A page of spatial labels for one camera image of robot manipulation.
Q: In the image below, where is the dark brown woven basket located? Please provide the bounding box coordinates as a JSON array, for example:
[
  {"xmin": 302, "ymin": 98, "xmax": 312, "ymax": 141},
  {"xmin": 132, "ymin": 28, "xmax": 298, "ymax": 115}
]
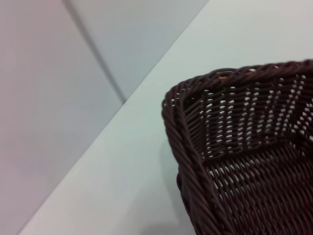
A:
[{"xmin": 160, "ymin": 58, "xmax": 313, "ymax": 235}]

